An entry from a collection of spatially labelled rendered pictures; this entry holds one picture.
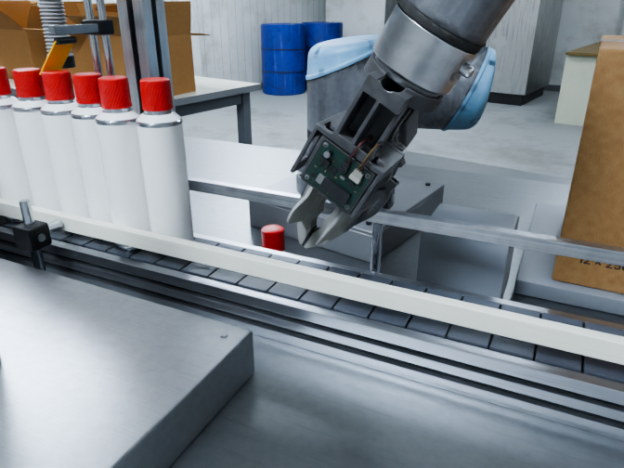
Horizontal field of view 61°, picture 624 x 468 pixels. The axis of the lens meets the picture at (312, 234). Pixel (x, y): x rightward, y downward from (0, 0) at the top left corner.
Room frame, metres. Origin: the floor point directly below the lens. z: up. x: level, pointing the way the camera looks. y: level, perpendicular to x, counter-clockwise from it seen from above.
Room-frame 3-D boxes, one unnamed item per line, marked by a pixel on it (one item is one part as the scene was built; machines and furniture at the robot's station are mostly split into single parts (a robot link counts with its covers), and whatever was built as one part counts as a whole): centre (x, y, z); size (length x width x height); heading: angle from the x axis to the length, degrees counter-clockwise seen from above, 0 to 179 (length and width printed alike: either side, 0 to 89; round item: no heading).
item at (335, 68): (0.82, -0.06, 1.05); 0.13 x 0.12 x 0.14; 81
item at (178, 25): (2.46, 0.74, 0.97); 0.51 x 0.42 x 0.37; 149
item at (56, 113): (0.68, 0.31, 0.98); 0.05 x 0.05 x 0.20
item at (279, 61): (7.54, 0.12, 0.44); 1.23 x 0.73 x 0.87; 141
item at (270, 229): (0.71, 0.06, 0.85); 0.03 x 0.03 x 0.03
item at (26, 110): (0.70, 0.36, 0.98); 0.05 x 0.05 x 0.20
